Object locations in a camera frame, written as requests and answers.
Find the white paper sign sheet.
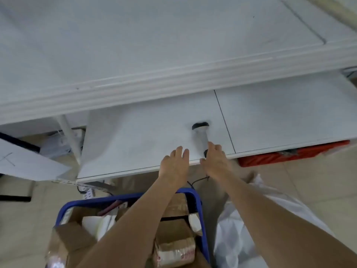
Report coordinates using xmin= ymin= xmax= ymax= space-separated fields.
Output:
xmin=0 ymin=138 xmax=72 ymax=182

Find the red plastic crate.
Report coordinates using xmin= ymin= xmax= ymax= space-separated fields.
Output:
xmin=238 ymin=140 xmax=351 ymax=168

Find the blue plastic crate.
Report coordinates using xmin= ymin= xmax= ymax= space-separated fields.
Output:
xmin=55 ymin=188 xmax=212 ymax=268

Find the white metal shelf rack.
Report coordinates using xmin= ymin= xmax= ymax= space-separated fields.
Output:
xmin=0 ymin=0 xmax=357 ymax=193

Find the person's right forearm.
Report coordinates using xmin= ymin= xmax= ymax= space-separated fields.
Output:
xmin=210 ymin=173 xmax=357 ymax=268

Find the white woven sack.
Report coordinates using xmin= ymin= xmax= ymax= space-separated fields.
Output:
xmin=213 ymin=173 xmax=337 ymax=268

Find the person's left hand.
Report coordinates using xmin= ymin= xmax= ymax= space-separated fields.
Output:
xmin=158 ymin=146 xmax=190 ymax=186

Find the person's left forearm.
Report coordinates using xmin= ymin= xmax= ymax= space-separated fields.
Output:
xmin=75 ymin=177 xmax=190 ymax=268

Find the grey handheld barcode scanner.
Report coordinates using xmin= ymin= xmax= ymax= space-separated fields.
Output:
xmin=192 ymin=122 xmax=213 ymax=159

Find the grey plastic mailer bag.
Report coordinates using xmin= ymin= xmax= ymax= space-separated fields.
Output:
xmin=39 ymin=130 xmax=84 ymax=158

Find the person's right hand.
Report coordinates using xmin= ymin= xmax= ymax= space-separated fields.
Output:
xmin=200 ymin=141 xmax=234 ymax=184

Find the pile of parcels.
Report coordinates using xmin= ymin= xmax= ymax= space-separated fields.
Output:
xmin=46 ymin=192 xmax=208 ymax=268

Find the black scanner cable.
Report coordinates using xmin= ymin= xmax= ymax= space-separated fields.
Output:
xmin=186 ymin=176 xmax=210 ymax=190

